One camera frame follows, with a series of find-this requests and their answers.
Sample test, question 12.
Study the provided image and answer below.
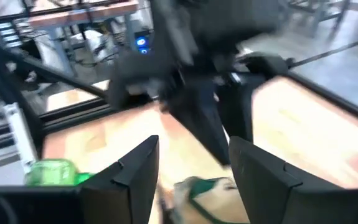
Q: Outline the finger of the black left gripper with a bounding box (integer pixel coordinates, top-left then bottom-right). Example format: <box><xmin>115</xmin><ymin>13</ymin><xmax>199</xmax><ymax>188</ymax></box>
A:
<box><xmin>218</xmin><ymin>75</ymin><xmax>255</xmax><ymax>143</ymax></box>
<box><xmin>165</xmin><ymin>77</ymin><xmax>232</xmax><ymax>166</ymax></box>

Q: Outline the silver frame corner bracket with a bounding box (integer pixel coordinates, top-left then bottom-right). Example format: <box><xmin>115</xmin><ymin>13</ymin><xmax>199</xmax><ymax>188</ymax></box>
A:
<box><xmin>3</xmin><ymin>103</ymin><xmax>39</xmax><ymax>174</ymax></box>

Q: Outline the cream green canvas gardening bag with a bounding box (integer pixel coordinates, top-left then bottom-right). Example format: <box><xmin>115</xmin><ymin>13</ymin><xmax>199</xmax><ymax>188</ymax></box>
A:
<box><xmin>158</xmin><ymin>175</ymin><xmax>252</xmax><ymax>224</ymax></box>

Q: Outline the computer with blue light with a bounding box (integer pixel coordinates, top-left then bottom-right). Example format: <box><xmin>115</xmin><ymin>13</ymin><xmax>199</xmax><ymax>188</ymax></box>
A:
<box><xmin>133</xmin><ymin>29</ymin><xmax>151</xmax><ymax>57</ymax></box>

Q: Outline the black aluminium table frame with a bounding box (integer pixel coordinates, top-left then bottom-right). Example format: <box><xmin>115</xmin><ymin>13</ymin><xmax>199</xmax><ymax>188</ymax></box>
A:
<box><xmin>0</xmin><ymin>18</ymin><xmax>358</xmax><ymax>156</ymax></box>

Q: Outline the green plastic spray bottle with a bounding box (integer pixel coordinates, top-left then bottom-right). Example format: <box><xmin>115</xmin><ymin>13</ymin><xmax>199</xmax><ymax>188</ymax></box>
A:
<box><xmin>24</xmin><ymin>158</ymin><xmax>95</xmax><ymax>187</ymax></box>

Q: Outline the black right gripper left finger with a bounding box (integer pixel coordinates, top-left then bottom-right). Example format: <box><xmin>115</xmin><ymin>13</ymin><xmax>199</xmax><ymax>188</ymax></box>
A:
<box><xmin>78</xmin><ymin>134</ymin><xmax>161</xmax><ymax>224</ymax></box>

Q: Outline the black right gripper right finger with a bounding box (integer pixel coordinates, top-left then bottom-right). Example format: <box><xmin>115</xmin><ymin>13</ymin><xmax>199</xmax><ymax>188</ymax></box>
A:
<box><xmin>228</xmin><ymin>136</ymin><xmax>354</xmax><ymax>224</ymax></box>

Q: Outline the wooden workbench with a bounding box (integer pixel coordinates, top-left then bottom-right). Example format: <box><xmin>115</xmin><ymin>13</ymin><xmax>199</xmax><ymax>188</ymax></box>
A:
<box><xmin>0</xmin><ymin>0</ymin><xmax>139</xmax><ymax>79</ymax></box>

